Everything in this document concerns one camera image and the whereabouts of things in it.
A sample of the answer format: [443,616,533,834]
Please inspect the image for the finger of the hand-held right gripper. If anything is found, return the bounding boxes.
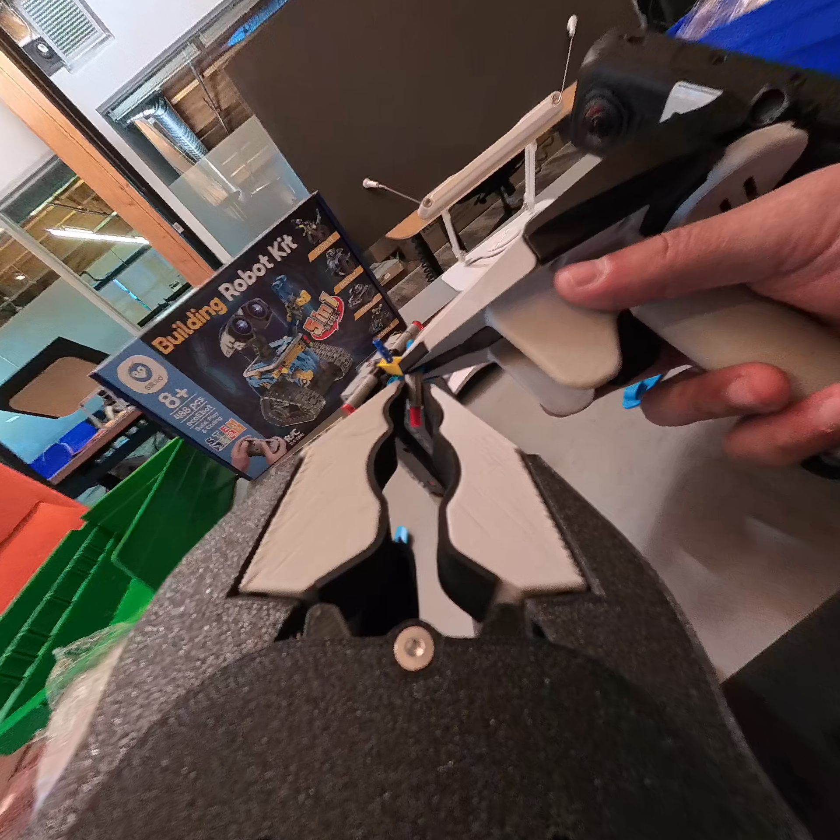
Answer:
[394,241,561,379]

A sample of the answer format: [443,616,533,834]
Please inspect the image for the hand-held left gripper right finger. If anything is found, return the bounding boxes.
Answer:
[427,388,586,614]

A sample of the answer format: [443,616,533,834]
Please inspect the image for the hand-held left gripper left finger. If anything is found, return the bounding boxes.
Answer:
[241,384,401,605]

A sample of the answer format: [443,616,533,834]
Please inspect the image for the grey desk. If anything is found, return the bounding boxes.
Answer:
[434,250,840,683]

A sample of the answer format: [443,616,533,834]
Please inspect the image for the person's right hand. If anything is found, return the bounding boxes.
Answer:
[552,164,840,467]

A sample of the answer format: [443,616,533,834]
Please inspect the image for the blue plastic bin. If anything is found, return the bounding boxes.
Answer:
[670,0,840,73]

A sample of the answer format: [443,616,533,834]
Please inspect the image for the black blue brick model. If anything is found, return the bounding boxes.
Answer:
[339,319,427,421]

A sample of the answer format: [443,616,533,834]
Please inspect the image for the robot kit box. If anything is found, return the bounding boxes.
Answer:
[92,191,408,480]

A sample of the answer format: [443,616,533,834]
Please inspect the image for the green plastic bin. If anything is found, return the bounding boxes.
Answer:
[0,434,244,756]

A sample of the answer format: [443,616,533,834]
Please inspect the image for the wooden table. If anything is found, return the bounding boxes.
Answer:
[46,407,145,489]

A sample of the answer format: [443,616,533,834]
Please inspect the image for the black monitor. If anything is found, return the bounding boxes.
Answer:
[224,0,683,250]

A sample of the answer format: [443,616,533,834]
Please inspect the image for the blue storage crate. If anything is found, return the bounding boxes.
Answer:
[27,440,93,481]

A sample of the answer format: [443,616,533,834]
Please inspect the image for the clear plastic bag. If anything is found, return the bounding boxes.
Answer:
[46,624,139,749]

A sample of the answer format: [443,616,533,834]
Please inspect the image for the orange plastic case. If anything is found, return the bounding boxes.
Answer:
[0,460,86,611]

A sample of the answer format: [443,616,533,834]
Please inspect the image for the black perforated panel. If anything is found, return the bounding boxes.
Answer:
[722,630,840,840]

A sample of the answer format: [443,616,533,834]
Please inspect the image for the wooden beam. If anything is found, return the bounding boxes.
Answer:
[0,46,217,283]

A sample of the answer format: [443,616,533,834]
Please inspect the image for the white ceiling vent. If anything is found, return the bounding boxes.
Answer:
[14,0,112,67]

